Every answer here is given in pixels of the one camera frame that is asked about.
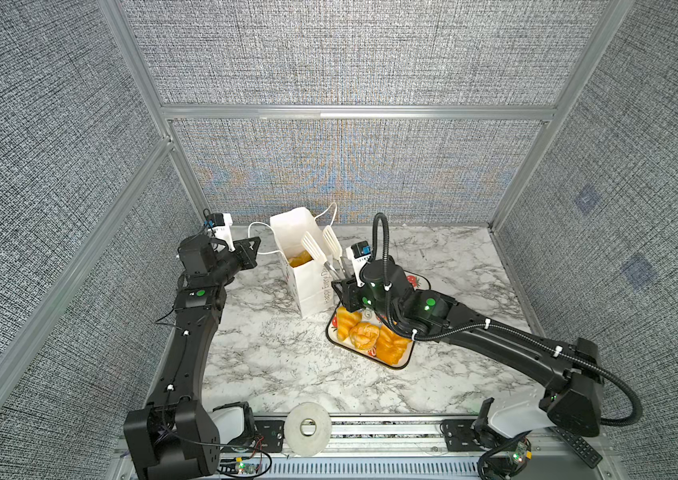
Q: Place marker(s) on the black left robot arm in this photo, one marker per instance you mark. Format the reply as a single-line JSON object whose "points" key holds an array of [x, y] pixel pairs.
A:
{"points": [[173, 436]]}

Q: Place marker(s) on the small green circuit board left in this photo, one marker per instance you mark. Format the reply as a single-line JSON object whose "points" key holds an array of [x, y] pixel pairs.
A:
{"points": [[238, 467]]}

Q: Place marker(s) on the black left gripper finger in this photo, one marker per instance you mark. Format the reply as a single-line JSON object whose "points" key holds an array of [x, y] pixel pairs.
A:
{"points": [[248, 247], [247, 260]]}

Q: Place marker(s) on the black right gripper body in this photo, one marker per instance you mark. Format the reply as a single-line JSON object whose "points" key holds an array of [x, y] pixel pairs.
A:
{"points": [[358, 297]]}

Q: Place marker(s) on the round bun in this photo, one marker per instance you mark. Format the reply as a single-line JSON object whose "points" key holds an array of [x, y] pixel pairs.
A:
{"points": [[364, 336]]}

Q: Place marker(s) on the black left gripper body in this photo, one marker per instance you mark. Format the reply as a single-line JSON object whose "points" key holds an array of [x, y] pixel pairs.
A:
{"points": [[226, 268]]}

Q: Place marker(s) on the white paper gift bag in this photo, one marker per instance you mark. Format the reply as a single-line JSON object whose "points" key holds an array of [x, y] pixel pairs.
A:
{"points": [[309, 284]]}

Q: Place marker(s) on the aluminium front rail frame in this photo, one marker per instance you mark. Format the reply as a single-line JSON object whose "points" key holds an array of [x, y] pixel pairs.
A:
{"points": [[368, 446]]}

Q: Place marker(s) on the black tv remote control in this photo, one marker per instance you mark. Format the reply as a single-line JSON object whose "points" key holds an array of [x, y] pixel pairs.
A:
{"points": [[580, 447]]}

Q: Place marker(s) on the small circuit board right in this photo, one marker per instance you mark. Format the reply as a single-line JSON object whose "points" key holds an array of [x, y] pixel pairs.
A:
{"points": [[514, 463]]}

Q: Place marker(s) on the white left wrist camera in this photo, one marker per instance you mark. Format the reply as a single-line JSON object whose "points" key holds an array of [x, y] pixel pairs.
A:
{"points": [[218, 225]]}

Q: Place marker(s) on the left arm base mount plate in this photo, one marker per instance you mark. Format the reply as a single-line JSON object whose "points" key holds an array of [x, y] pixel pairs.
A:
{"points": [[240, 435]]}

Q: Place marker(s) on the white rectangular black-rimmed tray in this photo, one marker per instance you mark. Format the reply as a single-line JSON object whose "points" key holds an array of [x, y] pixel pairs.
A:
{"points": [[374, 316]]}

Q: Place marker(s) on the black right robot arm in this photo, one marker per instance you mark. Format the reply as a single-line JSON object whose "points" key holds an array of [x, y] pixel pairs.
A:
{"points": [[574, 392]]}

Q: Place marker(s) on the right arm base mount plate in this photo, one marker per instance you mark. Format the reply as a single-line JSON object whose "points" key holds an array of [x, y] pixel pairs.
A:
{"points": [[461, 436]]}

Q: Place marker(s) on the white tape roll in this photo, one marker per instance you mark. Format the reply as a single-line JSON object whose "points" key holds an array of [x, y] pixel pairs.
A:
{"points": [[308, 429]]}

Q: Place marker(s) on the small croissant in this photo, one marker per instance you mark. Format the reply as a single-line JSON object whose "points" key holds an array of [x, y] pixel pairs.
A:
{"points": [[301, 259]]}

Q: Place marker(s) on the croissant left of tray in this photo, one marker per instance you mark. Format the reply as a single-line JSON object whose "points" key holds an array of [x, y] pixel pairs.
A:
{"points": [[345, 321]]}

